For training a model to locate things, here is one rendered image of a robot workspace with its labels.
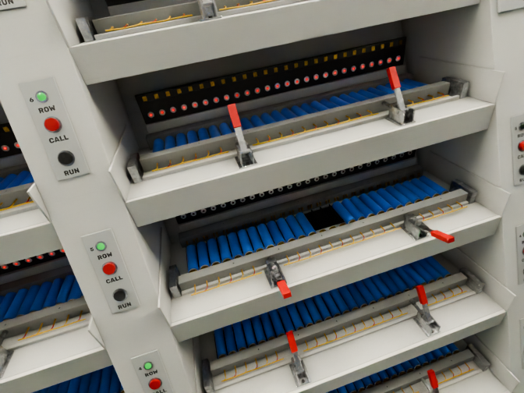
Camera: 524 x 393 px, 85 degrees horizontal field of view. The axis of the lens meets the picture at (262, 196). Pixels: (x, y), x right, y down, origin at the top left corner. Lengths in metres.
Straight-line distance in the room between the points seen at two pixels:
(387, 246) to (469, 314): 0.25
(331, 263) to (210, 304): 0.21
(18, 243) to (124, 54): 0.29
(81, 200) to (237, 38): 0.30
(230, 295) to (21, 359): 0.32
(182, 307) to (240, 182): 0.22
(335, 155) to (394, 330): 0.38
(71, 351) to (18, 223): 0.20
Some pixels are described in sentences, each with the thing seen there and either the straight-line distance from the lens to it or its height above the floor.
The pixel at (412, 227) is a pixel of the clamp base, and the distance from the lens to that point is 0.57.
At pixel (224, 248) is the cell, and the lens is 0.54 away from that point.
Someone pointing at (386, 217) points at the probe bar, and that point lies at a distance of 0.58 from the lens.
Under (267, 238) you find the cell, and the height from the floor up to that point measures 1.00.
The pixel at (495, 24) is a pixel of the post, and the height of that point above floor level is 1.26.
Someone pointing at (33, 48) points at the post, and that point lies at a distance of 0.47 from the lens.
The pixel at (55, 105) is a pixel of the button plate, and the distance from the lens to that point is 0.45.
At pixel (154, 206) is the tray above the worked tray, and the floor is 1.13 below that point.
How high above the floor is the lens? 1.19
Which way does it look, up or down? 13 degrees down
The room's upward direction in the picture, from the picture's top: 14 degrees counter-clockwise
